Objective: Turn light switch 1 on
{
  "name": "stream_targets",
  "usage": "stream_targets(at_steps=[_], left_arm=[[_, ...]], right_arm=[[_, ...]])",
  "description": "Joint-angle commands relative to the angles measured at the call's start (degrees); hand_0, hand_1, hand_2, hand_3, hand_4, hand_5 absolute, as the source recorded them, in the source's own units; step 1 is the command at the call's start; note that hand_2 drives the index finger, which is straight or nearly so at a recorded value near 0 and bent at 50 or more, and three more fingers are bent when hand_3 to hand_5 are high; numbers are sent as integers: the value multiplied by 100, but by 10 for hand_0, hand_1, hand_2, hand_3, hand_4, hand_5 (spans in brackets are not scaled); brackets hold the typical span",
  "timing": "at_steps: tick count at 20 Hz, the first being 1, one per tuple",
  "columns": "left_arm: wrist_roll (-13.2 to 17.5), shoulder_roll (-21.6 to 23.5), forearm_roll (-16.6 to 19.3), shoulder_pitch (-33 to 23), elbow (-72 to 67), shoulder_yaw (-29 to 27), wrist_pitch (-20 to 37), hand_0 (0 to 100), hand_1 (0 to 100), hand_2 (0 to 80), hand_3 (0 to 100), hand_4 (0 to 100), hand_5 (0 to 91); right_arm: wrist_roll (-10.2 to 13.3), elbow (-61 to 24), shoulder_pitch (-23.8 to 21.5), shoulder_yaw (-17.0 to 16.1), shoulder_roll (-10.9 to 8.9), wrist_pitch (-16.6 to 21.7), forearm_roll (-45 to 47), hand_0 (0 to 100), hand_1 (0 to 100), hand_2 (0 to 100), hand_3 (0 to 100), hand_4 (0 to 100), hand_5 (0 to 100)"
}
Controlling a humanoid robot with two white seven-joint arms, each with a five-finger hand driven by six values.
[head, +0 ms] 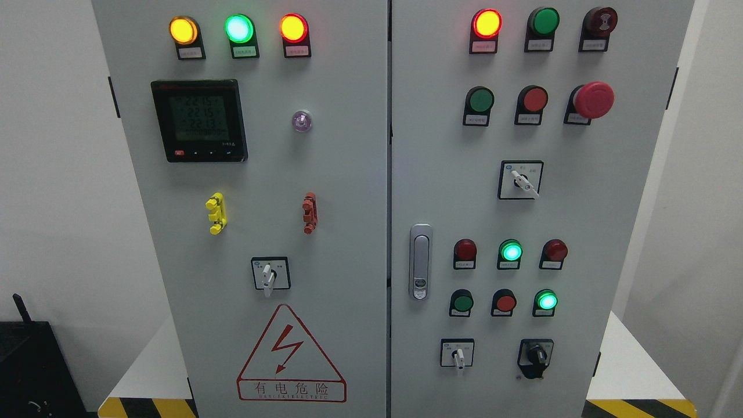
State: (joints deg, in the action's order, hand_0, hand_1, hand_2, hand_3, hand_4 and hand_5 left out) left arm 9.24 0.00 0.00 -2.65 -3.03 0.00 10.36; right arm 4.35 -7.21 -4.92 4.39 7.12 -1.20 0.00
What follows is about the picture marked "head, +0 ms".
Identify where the white rotary light switch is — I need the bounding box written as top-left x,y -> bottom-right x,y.
250,256 -> 291,297

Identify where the red terminal connector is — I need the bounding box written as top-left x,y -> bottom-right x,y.
301,192 -> 319,235

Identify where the dark red indicator lamp left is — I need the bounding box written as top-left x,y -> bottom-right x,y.
453,239 -> 477,270

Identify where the dark red indicator lamp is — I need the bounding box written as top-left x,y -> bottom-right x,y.
453,239 -> 477,270
539,239 -> 568,271

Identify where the small clear light bulb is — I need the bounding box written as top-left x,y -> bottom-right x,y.
292,109 -> 312,133

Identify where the left grey cabinet door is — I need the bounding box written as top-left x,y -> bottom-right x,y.
92,1 -> 388,417

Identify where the grey cabinet door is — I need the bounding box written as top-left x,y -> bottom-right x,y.
390,1 -> 694,417
92,1 -> 388,417

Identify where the lit green indicator lamp middle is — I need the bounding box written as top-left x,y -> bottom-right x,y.
496,239 -> 522,270

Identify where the green push button second row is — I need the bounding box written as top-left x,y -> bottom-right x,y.
462,87 -> 494,127

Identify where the yellow terminal connector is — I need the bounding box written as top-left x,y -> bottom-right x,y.
205,192 -> 228,235

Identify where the red push button lower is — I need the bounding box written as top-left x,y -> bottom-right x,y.
490,289 -> 517,317

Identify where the right grey cabinet door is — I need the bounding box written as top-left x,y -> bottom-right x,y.
390,1 -> 694,417

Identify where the red electrical hazard warning sticker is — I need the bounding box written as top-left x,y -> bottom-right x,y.
237,304 -> 346,402

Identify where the dark red indicator lamp right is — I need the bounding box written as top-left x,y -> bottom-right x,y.
539,239 -> 568,271

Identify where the black digital power meter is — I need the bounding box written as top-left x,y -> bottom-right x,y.
151,79 -> 248,163

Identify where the red push button second row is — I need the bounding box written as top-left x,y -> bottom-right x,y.
513,85 -> 549,126

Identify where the lit green push button lower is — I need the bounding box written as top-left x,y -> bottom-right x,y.
532,289 -> 559,317

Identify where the orange-red indicator lamp top left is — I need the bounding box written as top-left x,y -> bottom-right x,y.
279,13 -> 312,58

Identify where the lit red indicator lamp right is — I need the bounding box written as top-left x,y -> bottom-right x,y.
469,8 -> 502,55

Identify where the green indicator lamp top left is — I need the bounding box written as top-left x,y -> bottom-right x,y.
225,13 -> 260,59

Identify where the red emergency stop button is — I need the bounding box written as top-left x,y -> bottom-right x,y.
564,81 -> 615,126

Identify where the green push button top right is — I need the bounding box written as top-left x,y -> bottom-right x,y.
524,7 -> 560,53

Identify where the yellow indicator lamp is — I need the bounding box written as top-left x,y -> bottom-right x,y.
169,16 -> 206,60

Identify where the dark red buzzer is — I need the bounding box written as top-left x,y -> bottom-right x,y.
578,7 -> 618,52

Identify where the white platform with hazard stripes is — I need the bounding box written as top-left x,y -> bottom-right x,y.
93,315 -> 698,417

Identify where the black box with antenna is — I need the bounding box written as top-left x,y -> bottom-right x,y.
1,294 -> 88,417

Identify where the silver door lock handle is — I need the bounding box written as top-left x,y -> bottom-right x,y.
409,224 -> 432,301

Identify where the white rotary selector switch upper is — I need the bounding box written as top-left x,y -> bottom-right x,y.
498,160 -> 544,200

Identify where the white rotary selector switch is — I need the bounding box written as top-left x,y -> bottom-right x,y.
498,160 -> 544,200
439,338 -> 475,370

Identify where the white rotary selector switch lower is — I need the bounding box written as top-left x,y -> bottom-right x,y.
439,338 -> 475,370

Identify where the black rotary selector switch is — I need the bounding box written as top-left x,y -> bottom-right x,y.
517,338 -> 554,379

